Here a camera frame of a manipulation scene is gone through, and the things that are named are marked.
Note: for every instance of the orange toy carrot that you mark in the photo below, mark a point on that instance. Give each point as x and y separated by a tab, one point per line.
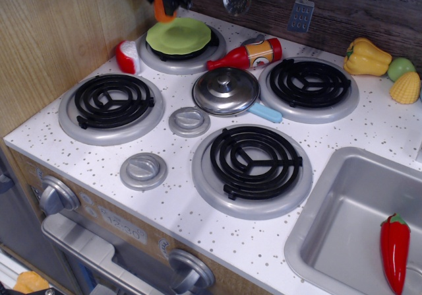
160	14

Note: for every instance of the green plate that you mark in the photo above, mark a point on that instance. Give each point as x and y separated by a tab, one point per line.
178	37

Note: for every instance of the red white toy cheese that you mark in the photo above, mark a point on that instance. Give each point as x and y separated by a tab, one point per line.
127	57

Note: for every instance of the back left stove burner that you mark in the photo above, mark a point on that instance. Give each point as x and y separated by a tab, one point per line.
182	67

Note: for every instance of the stove burner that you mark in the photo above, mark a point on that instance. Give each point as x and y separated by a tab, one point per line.
251	172
182	67
111	109
308	90

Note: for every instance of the steel pan lid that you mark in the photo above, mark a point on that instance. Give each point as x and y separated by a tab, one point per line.
225	91

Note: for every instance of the red ketchup bottle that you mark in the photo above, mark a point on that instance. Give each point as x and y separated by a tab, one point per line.
250	55

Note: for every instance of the front left stove burner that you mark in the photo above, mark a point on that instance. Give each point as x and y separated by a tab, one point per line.
111	109

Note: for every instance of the upper silver stovetop knob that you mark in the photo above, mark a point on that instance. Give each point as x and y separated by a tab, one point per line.
189	122

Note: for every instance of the silver stovetop knob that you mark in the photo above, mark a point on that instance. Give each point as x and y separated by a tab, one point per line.
143	171
189	122

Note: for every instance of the hanging silver spatula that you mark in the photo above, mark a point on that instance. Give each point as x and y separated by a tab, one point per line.
301	16

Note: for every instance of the back right stove burner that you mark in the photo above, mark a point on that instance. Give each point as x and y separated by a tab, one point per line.
308	90

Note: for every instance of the lower silver stovetop knob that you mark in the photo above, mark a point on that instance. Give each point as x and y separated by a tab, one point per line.
143	171

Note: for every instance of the front right stove burner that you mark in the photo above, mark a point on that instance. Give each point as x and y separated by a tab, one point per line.
251	172

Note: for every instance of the yellow toy bell pepper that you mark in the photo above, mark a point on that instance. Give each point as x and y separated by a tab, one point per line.
364	58

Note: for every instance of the left silver oven knob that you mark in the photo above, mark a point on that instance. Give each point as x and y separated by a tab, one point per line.
57	196

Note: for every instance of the silver oven knob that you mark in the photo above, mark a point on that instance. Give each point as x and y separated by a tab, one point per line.
190	274
57	196

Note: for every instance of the green toy apple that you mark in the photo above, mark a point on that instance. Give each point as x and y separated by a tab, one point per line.
398	67

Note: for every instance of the yellow toy corn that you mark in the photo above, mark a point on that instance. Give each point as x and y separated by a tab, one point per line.
406	89

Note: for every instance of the right silver oven knob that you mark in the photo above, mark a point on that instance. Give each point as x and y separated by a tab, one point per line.
190	274

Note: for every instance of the silver sink basin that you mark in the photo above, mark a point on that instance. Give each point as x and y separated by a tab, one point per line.
335	243

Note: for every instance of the yellow toy on floor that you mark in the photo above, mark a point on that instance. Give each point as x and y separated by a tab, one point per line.
30	281

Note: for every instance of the red toy chili pepper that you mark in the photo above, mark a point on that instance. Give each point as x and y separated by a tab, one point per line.
394	248

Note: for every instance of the light blue pan handle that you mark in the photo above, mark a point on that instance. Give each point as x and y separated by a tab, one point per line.
266	113

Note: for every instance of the silver oven door handle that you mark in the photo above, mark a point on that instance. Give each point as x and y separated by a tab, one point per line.
94	252

